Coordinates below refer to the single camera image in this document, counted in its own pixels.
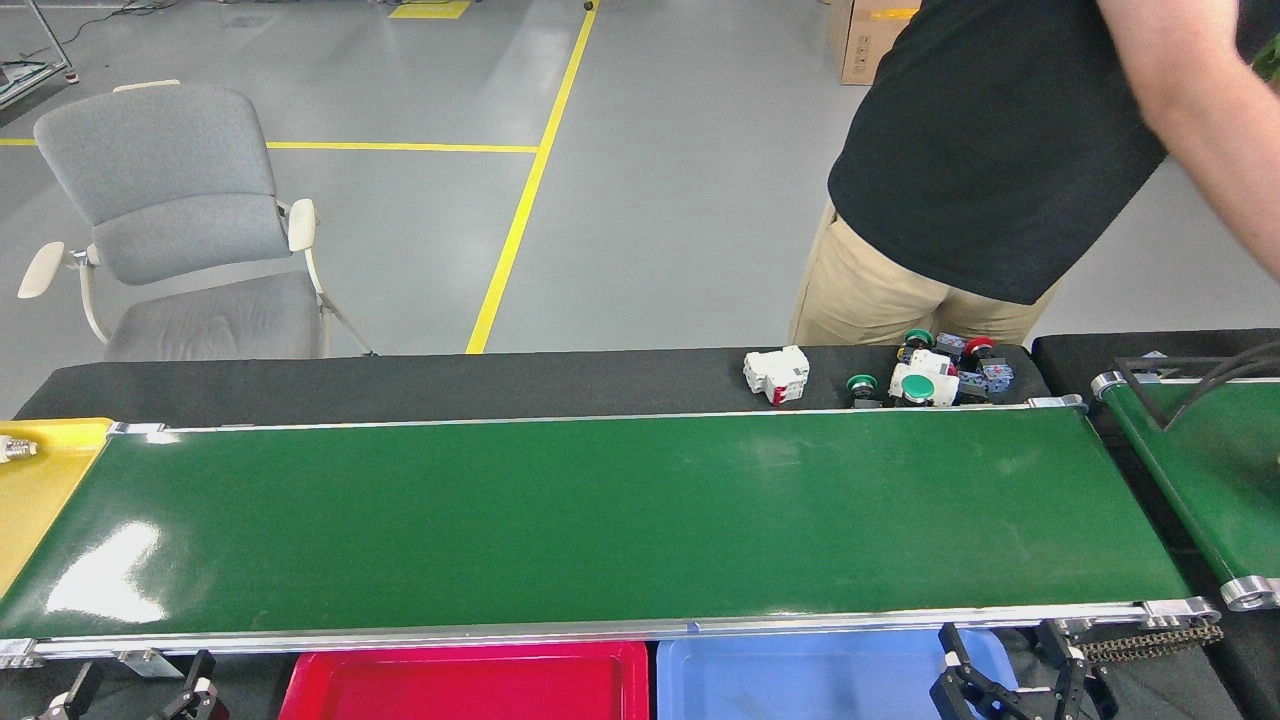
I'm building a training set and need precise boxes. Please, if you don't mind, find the white circuit breaker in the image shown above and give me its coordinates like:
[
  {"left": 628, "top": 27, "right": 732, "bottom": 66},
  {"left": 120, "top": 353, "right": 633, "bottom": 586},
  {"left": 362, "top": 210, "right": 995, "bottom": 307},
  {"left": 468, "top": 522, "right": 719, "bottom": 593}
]
[
  {"left": 889, "top": 349, "right": 961, "bottom": 408},
  {"left": 743, "top": 345, "right": 812, "bottom": 406}
]

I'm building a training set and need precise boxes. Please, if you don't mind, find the black drive chain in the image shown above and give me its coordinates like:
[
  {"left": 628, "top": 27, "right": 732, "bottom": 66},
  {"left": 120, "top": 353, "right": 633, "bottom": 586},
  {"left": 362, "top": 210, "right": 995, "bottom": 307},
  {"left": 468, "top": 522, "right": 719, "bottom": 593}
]
[{"left": 1075, "top": 620, "right": 1226, "bottom": 664}]

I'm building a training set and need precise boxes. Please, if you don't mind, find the person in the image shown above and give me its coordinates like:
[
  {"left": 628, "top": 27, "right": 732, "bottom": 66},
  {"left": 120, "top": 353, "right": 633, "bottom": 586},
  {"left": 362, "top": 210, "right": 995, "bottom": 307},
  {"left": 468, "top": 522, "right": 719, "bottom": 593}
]
[{"left": 788, "top": 0, "right": 1280, "bottom": 348}]

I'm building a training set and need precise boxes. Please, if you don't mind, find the metal equipment cart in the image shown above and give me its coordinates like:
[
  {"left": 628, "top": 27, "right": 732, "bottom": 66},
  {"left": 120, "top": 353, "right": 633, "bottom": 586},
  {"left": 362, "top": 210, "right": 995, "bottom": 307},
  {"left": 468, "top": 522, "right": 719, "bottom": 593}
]
[{"left": 0, "top": 0, "right": 80, "bottom": 109}]

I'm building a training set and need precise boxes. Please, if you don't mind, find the green conveyor with black guide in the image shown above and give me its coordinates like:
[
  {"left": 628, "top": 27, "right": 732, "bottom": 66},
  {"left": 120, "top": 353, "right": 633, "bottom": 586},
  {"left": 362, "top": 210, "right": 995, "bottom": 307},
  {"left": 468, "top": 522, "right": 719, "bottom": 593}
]
[{"left": 1090, "top": 370, "right": 1280, "bottom": 613}]

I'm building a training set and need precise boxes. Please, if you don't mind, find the long green conveyor belt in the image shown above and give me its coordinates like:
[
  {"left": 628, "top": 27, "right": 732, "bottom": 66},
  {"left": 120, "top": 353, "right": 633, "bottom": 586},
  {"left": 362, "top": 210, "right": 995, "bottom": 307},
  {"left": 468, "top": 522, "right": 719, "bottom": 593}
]
[{"left": 0, "top": 394, "right": 1223, "bottom": 671}]

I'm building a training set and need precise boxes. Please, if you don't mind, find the black curved guide rail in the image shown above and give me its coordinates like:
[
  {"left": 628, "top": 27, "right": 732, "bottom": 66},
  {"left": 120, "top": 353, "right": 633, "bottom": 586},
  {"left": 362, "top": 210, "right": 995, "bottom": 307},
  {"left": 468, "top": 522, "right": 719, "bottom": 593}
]
[{"left": 1113, "top": 340, "right": 1280, "bottom": 433}]

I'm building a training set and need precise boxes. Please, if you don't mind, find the grey padded chair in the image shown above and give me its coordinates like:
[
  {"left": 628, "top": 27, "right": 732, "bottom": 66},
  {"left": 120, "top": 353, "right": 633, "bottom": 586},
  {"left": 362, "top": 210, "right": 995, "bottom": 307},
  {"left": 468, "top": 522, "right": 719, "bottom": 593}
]
[{"left": 17, "top": 80, "right": 379, "bottom": 363}]

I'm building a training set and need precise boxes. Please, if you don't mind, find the cardboard box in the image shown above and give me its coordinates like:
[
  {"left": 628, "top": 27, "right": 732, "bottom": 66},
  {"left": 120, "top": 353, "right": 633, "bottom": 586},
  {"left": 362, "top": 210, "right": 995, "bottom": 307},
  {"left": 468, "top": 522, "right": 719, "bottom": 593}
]
[{"left": 827, "top": 0, "right": 921, "bottom": 86}]

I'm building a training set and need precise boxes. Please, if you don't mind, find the yellow plastic bin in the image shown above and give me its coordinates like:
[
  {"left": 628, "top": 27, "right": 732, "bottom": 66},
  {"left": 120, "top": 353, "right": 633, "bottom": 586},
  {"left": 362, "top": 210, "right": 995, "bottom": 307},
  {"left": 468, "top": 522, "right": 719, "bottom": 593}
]
[{"left": 0, "top": 417, "right": 114, "bottom": 601}]

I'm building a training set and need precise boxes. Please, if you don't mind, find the red plastic tray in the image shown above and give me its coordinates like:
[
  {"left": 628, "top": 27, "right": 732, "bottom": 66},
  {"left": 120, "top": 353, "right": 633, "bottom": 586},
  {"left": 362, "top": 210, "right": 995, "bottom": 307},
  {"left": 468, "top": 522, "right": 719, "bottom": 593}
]
[{"left": 278, "top": 640, "right": 651, "bottom": 720}]

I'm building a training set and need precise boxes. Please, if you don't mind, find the blue plastic tray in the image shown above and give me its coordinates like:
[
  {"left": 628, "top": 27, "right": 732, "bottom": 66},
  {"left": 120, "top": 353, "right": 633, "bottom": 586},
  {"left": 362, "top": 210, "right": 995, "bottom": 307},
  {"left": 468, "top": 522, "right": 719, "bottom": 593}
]
[{"left": 655, "top": 628, "right": 1021, "bottom": 720}]

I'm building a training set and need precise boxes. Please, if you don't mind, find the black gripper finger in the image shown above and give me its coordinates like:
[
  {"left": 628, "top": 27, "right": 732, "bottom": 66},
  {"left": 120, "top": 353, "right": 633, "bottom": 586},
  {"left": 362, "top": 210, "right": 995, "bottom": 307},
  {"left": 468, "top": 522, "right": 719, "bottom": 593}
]
[
  {"left": 1035, "top": 618, "right": 1119, "bottom": 720},
  {"left": 930, "top": 622, "right": 1021, "bottom": 720},
  {"left": 38, "top": 660, "right": 106, "bottom": 720},
  {"left": 150, "top": 650, "right": 229, "bottom": 720}
]

